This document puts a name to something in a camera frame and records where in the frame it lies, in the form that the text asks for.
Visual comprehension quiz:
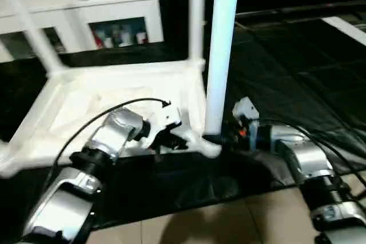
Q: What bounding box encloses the white plastic table leg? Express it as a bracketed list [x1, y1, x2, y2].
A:
[203, 0, 242, 139]
[0, 0, 65, 76]
[189, 0, 206, 69]

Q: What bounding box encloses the black work mat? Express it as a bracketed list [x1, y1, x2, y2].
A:
[0, 15, 366, 239]

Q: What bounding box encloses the red bottle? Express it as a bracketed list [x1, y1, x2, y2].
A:
[94, 28, 104, 49]

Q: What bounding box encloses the white glass-door cabinet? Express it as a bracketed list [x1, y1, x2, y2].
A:
[0, 0, 164, 62]

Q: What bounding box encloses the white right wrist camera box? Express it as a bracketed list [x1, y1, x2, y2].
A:
[232, 97, 259, 123]

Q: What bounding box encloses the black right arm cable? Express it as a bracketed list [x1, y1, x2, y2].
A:
[257, 119, 366, 170]

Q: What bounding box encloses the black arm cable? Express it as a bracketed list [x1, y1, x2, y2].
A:
[257, 119, 366, 170]
[51, 98, 172, 182]

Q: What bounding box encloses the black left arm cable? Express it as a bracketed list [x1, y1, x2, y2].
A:
[51, 98, 172, 182]

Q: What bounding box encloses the dark metal rail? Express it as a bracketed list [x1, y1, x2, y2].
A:
[234, 3, 366, 19]

